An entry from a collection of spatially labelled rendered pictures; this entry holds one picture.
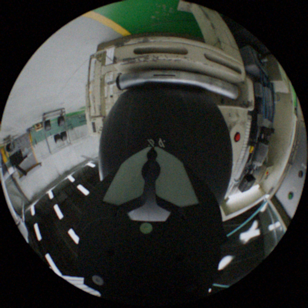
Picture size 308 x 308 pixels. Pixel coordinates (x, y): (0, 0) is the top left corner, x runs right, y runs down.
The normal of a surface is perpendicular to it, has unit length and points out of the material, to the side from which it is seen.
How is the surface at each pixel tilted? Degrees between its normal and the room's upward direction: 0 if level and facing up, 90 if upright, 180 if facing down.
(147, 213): 100
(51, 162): 90
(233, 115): 90
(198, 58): 90
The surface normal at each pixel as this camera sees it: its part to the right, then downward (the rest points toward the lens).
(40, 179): 0.93, 0.12
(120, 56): -0.04, 0.42
